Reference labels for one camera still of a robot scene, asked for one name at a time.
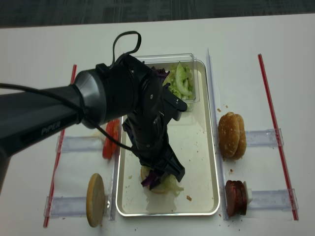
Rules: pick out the rear dark meat patty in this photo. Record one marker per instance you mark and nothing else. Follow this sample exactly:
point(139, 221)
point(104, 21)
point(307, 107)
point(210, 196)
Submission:
point(242, 200)

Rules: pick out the right long clear rail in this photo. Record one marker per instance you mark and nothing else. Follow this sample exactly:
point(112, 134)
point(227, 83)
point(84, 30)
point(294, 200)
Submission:
point(215, 116)

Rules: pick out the clear bun pusher track right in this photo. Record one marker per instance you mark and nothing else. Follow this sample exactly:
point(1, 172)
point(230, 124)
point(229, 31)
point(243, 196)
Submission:
point(264, 138)

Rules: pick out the red strip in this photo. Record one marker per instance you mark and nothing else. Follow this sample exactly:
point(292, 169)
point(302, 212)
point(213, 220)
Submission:
point(281, 149)
point(52, 188)

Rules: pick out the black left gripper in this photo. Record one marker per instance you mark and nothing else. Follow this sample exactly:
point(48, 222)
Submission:
point(148, 124)

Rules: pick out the clear patty pusher track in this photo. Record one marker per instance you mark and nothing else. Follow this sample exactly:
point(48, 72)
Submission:
point(271, 200)

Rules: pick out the bottom bun on tray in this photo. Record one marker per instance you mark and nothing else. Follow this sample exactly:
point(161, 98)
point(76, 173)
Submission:
point(146, 169)

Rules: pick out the clear tomato pusher track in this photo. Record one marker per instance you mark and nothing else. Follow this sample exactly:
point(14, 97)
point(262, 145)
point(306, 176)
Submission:
point(79, 144)

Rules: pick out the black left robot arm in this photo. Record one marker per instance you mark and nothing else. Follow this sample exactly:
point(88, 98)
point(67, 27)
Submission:
point(127, 88)

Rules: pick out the front sesame bun top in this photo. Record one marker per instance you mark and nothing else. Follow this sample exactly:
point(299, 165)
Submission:
point(229, 134)

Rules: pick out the front tomato slice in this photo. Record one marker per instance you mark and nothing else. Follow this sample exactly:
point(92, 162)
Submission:
point(112, 128)

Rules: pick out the upright bun half left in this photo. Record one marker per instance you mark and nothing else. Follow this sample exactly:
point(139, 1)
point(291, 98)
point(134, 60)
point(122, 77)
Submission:
point(95, 200)

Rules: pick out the white patty pusher block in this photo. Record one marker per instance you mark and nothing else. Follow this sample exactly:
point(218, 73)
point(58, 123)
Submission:
point(248, 193)

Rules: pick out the clear bun pusher track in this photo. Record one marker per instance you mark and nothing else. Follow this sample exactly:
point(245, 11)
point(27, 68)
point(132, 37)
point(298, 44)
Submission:
point(264, 138)
point(65, 207)

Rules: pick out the right red strip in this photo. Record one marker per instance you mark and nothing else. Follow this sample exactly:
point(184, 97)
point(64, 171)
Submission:
point(281, 149)

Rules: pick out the shredded purple cabbage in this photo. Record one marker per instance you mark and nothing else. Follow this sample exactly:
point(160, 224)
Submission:
point(151, 181)

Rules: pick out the clear bun pusher track left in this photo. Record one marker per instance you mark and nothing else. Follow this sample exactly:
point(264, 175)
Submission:
point(65, 207)

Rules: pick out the green lettuce in container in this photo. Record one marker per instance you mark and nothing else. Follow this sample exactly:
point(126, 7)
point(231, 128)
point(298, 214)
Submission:
point(179, 82)

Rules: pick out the cream metal tray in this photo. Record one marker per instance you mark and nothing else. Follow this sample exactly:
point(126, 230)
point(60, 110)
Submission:
point(191, 139)

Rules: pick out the left red strip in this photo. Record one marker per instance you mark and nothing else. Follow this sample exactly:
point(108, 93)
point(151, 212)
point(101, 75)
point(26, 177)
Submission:
point(52, 188)

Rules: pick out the lettuce leaf on bun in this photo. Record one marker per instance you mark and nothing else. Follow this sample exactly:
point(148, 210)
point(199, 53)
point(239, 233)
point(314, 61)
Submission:
point(170, 184)

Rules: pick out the white tomato pusher block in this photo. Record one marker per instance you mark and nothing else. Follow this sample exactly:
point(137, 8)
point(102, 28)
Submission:
point(99, 135)

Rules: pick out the clear plastic salad container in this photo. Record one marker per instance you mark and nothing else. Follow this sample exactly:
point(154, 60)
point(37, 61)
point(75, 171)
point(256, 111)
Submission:
point(161, 65)

